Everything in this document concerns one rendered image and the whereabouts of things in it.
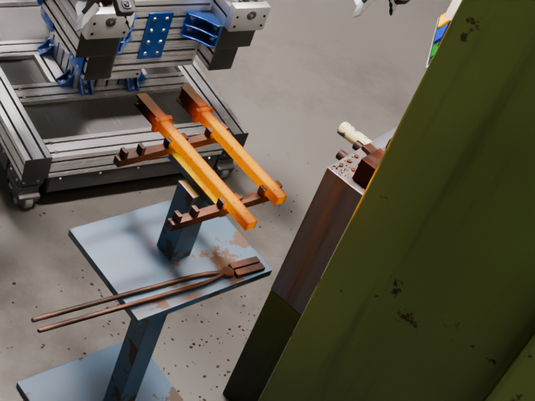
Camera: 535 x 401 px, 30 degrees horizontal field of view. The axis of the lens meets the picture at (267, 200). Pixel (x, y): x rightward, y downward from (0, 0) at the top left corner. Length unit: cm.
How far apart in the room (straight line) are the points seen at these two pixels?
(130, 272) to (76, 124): 119
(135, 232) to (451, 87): 92
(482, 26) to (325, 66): 284
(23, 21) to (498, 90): 239
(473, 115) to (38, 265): 175
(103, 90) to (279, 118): 88
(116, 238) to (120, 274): 12
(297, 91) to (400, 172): 241
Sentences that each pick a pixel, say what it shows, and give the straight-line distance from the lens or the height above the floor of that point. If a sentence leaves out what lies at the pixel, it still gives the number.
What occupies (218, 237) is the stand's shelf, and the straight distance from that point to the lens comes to 248.
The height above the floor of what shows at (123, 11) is 106.
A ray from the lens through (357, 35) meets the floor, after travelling 494.
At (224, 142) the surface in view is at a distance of 232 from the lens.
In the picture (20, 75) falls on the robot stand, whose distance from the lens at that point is 359.
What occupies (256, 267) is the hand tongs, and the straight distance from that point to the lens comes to 242.
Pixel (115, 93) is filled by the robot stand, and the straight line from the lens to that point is 358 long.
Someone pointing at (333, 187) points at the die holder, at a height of 88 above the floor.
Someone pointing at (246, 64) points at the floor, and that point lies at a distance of 440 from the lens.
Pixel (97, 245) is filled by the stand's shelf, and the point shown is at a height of 67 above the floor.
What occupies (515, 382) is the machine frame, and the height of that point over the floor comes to 107.
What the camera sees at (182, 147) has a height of 94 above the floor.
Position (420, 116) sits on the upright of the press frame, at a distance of 191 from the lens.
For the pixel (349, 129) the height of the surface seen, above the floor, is 64.
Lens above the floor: 232
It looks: 39 degrees down
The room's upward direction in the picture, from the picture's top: 23 degrees clockwise
